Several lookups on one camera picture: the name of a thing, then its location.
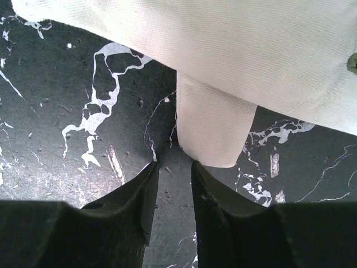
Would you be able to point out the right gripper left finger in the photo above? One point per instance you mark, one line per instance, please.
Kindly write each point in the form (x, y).
(112, 231)

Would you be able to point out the white glove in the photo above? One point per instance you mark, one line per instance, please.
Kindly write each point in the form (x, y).
(292, 57)

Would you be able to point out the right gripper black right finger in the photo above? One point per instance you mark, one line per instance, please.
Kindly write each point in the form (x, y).
(233, 231)

